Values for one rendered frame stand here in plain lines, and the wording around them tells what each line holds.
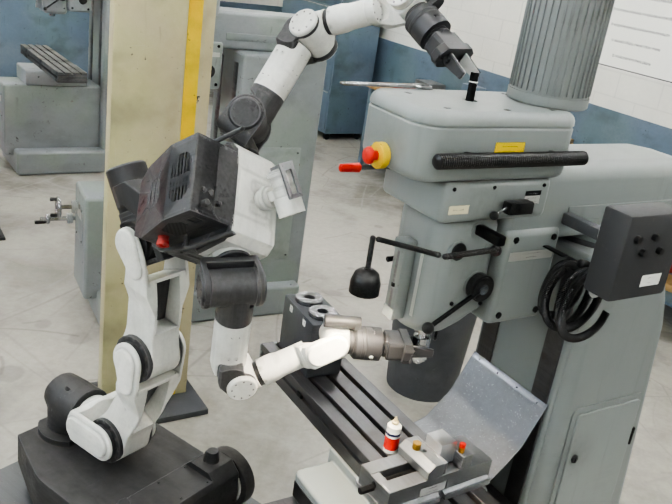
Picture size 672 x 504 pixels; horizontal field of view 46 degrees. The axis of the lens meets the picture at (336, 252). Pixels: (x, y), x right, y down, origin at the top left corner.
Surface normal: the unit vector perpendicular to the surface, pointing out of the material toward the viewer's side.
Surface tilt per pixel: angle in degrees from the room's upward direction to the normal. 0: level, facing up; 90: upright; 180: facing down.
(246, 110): 61
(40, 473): 0
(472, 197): 90
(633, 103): 90
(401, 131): 90
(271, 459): 0
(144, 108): 90
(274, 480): 0
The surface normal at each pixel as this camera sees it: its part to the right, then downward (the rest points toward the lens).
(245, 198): 0.75, -0.22
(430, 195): -0.85, 0.08
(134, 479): 0.14, -0.92
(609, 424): 0.51, 0.36
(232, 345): 0.27, 0.57
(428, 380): -0.04, 0.43
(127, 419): -0.59, 0.22
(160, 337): 0.78, 0.40
